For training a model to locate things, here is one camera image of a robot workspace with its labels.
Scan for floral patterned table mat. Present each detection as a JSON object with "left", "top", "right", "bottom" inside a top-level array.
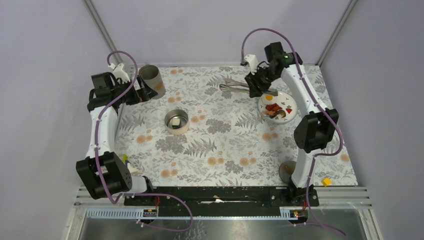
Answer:
[{"left": 114, "top": 65, "right": 359, "bottom": 188}]

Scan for toy fried egg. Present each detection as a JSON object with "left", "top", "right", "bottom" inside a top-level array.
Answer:
[{"left": 260, "top": 94, "right": 276, "bottom": 105}]

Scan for red toy bacon pieces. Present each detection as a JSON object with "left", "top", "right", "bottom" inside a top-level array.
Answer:
[{"left": 265, "top": 103, "right": 282, "bottom": 112}]

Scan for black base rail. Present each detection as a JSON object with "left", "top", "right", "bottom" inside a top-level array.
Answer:
[{"left": 124, "top": 186, "right": 307, "bottom": 217}]

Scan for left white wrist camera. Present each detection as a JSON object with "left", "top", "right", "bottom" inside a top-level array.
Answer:
[{"left": 108, "top": 63, "right": 131, "bottom": 84}]

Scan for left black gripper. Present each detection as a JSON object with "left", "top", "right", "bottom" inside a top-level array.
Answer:
[{"left": 110, "top": 74, "right": 157, "bottom": 105}]

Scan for small yellow block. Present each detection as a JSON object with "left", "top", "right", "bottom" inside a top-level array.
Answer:
[{"left": 321, "top": 178, "right": 332, "bottom": 187}]

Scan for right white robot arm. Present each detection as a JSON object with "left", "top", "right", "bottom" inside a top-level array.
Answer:
[{"left": 242, "top": 42, "right": 339, "bottom": 206}]

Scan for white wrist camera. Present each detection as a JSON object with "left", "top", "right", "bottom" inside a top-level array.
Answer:
[
  {"left": 240, "top": 54, "right": 259, "bottom": 75},
  {"left": 108, "top": 63, "right": 131, "bottom": 84}
]

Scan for white patterned plate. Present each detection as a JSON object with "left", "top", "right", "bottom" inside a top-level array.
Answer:
[{"left": 257, "top": 91, "right": 298, "bottom": 124}]

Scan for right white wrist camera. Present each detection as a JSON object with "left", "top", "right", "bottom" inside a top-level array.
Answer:
[{"left": 240, "top": 54, "right": 259, "bottom": 75}]

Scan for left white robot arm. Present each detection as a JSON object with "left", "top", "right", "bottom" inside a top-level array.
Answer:
[{"left": 75, "top": 72, "right": 158, "bottom": 200}]

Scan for green yellow object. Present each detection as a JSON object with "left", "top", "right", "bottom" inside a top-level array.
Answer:
[{"left": 122, "top": 154, "right": 139, "bottom": 174}]

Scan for round steel lunch bowl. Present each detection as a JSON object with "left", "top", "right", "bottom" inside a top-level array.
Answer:
[{"left": 164, "top": 109, "right": 190, "bottom": 135}]

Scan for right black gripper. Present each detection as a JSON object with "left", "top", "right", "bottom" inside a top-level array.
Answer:
[{"left": 244, "top": 66, "right": 278, "bottom": 100}]

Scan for grey lid with wooden knob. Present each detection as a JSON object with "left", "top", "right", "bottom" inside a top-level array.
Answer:
[{"left": 278, "top": 160, "right": 296, "bottom": 184}]

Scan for grey cylindrical lunch container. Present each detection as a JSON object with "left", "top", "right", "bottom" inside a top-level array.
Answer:
[{"left": 138, "top": 64, "right": 166, "bottom": 100}]

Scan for metal food tongs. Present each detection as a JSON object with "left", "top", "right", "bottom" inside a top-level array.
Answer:
[{"left": 219, "top": 79, "right": 278, "bottom": 98}]

